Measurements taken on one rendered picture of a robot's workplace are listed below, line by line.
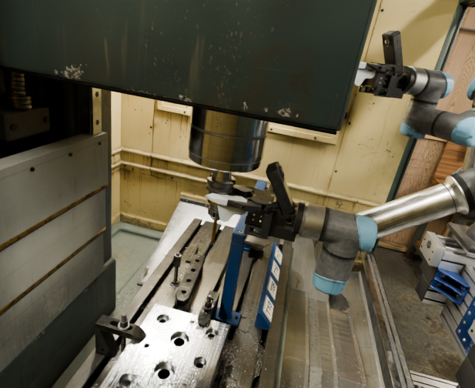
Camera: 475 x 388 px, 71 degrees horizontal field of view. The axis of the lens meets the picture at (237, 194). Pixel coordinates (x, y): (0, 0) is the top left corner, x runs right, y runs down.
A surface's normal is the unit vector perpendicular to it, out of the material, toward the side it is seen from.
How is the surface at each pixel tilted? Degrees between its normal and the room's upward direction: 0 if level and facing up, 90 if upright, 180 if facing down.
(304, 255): 24
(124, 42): 90
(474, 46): 90
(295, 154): 90
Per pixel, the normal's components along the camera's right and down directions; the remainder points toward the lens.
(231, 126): 0.01, 0.40
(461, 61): -0.20, 0.37
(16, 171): 0.96, 0.24
